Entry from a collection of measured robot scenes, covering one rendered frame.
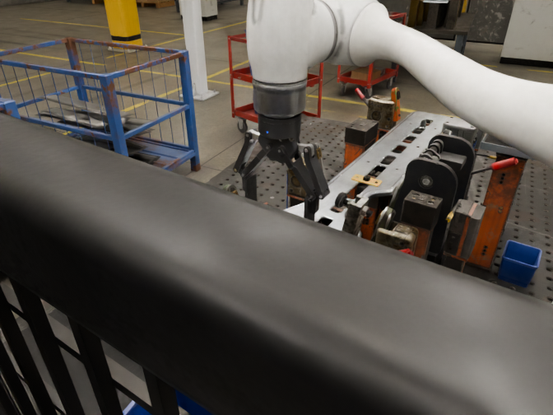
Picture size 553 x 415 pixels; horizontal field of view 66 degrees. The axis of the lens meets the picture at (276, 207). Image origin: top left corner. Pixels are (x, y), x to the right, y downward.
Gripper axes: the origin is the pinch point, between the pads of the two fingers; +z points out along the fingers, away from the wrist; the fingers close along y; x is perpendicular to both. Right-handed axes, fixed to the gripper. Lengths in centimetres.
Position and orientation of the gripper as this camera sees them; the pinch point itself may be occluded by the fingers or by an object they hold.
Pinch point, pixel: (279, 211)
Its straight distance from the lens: 84.0
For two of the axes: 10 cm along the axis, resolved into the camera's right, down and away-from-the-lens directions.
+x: -5.5, 4.3, -7.1
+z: 0.0, 8.5, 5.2
